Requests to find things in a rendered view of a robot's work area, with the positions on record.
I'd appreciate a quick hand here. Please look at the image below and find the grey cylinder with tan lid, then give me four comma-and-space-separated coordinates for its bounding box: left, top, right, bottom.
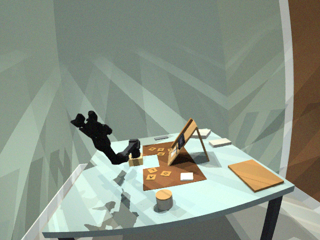
156, 189, 174, 210

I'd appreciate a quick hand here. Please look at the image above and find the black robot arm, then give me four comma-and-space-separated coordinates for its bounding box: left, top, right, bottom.
85, 110, 141, 165

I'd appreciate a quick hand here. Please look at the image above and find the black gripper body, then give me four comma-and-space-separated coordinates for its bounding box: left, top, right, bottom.
74, 113, 89, 134

